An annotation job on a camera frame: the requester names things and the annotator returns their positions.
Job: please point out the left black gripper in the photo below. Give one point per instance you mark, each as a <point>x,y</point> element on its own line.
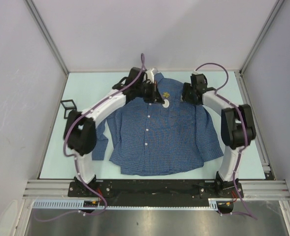
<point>155,97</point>

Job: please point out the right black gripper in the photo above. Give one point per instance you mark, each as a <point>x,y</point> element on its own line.
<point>186,88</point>

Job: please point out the gold flower brooch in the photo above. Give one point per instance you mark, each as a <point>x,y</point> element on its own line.
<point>166,94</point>

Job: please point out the blue plaid button shirt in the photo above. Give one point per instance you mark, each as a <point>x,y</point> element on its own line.
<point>150,140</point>

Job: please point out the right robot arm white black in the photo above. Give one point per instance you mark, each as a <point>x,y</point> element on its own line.
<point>237,130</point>

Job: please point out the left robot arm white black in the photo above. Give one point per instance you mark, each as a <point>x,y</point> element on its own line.
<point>80,134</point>

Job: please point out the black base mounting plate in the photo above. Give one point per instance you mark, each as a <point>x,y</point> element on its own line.
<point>196,187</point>

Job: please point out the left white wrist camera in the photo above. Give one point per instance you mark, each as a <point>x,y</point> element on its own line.
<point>150,74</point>

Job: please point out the white slotted cable duct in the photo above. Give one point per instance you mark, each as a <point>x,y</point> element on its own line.
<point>80,204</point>

